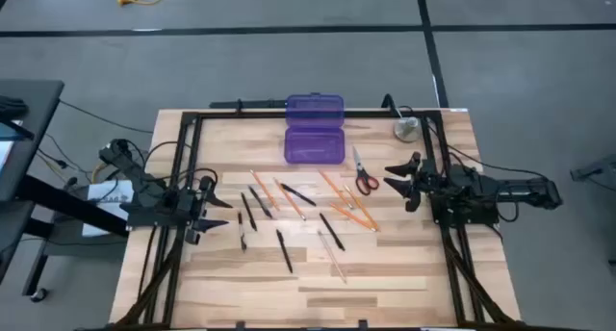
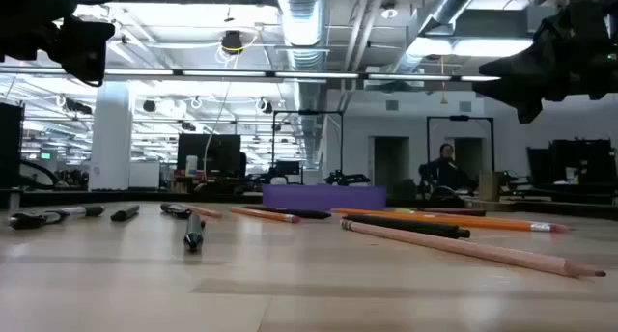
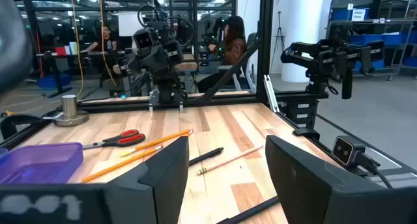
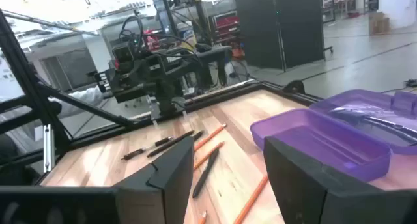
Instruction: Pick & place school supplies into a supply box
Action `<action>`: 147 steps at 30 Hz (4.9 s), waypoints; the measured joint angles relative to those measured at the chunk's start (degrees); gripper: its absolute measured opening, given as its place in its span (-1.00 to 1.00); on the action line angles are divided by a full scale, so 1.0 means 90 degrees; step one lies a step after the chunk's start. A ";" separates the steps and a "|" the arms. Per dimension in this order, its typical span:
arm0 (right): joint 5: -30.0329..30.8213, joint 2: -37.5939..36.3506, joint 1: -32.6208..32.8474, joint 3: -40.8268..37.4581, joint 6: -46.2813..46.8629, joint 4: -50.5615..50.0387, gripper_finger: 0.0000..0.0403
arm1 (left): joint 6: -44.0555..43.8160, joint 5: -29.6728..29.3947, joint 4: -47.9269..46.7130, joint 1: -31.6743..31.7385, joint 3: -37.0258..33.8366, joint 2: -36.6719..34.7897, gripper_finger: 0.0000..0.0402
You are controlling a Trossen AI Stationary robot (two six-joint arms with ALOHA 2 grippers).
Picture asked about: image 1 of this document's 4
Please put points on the black aluminium table frame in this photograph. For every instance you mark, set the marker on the black aluminium table frame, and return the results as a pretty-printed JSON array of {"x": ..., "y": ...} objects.
[{"x": 221, "y": 114}]

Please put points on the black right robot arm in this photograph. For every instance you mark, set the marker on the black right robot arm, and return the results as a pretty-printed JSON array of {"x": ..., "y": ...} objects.
[{"x": 524, "y": 189}]

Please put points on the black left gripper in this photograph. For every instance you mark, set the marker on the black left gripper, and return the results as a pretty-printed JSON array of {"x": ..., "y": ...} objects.
[{"x": 190, "y": 206}]

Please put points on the black caster wheel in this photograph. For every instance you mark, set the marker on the black caster wheel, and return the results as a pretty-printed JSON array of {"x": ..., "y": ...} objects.
[{"x": 38, "y": 295}]

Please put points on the black tablet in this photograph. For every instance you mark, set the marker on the black tablet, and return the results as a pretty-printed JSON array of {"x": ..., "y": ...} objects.
[{"x": 14, "y": 129}]

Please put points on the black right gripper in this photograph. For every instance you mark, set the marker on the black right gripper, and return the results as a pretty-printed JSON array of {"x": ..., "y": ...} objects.
[{"x": 426, "y": 184}]

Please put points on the black desk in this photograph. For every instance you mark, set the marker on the black desk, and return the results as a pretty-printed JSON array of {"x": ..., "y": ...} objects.
[{"x": 43, "y": 109}]

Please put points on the clear pen with black grip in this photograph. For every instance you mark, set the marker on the clear pen with black grip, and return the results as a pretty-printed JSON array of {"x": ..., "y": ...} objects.
[{"x": 241, "y": 232}]

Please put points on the black bundle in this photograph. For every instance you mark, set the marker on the black bundle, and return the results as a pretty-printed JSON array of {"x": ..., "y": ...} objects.
[{"x": 12, "y": 107}]

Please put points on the grey floor stand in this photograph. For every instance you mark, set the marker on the grey floor stand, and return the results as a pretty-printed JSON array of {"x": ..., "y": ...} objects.
[{"x": 597, "y": 170}]

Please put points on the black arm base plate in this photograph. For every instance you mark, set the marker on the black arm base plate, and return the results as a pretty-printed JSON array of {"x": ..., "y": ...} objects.
[
  {"x": 144, "y": 220},
  {"x": 481, "y": 215}
]

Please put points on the black desk leg frame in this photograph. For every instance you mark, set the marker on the black desk leg frame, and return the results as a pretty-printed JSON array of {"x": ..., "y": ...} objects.
[{"x": 72, "y": 205}]

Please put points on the purple translucent supply box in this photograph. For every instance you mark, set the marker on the purple translucent supply box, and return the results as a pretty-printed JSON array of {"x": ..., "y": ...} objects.
[{"x": 315, "y": 145}]

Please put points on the white labelled box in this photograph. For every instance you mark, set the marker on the white labelled box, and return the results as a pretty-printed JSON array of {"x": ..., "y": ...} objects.
[{"x": 120, "y": 198}]

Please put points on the red and black scissors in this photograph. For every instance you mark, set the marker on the red and black scissors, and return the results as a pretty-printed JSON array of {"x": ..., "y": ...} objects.
[{"x": 359, "y": 166}]

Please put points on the natural wood pencil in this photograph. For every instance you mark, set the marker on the natural wood pencil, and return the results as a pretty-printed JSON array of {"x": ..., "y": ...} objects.
[{"x": 331, "y": 257}]

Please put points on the orange pencil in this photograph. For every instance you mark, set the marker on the orange pencil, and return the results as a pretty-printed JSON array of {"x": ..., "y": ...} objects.
[
  {"x": 351, "y": 215},
  {"x": 361, "y": 207},
  {"x": 336, "y": 189},
  {"x": 290, "y": 199},
  {"x": 264, "y": 190}
]

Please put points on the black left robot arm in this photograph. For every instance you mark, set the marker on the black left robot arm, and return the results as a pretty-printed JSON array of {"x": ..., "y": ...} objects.
[{"x": 125, "y": 165}]

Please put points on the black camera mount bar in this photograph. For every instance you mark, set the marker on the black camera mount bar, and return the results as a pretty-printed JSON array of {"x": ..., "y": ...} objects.
[{"x": 250, "y": 103}]

